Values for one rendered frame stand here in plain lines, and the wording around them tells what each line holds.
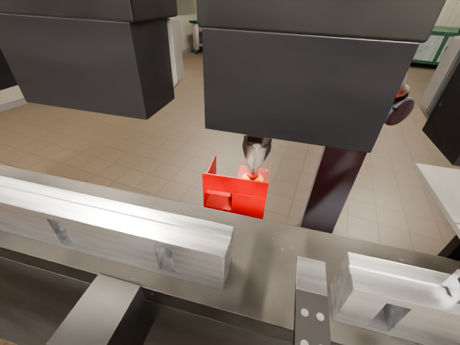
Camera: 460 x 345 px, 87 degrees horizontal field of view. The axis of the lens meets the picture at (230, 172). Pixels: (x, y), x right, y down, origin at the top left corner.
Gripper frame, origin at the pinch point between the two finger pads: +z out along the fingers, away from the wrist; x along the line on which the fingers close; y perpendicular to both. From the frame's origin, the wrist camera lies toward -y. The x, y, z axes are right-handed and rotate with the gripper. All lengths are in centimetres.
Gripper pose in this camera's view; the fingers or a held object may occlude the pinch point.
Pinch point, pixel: (253, 170)
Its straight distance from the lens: 78.7
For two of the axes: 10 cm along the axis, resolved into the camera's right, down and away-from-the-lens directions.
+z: -1.1, 9.5, 2.8
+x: -9.8, -1.5, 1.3
